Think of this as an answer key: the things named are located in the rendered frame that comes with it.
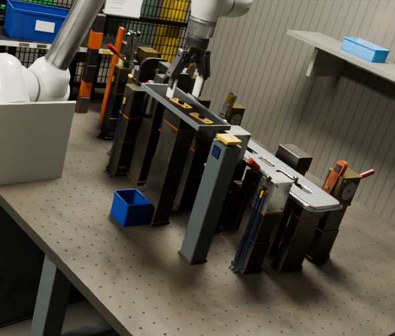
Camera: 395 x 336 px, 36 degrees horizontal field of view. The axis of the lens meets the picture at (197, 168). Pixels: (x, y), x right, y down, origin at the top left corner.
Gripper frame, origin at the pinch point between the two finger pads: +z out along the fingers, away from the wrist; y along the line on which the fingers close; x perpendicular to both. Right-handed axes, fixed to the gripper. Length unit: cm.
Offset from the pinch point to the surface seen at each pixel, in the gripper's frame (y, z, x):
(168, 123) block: 2.8, 11.7, -0.6
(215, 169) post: 7.1, 14.2, 28.0
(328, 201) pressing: -30, 20, 51
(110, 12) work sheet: -57, 4, -115
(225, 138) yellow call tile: 5.5, 4.1, 26.8
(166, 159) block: 3.1, 23.6, 3.0
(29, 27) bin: -5, 12, -106
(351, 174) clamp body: -48, 14, 47
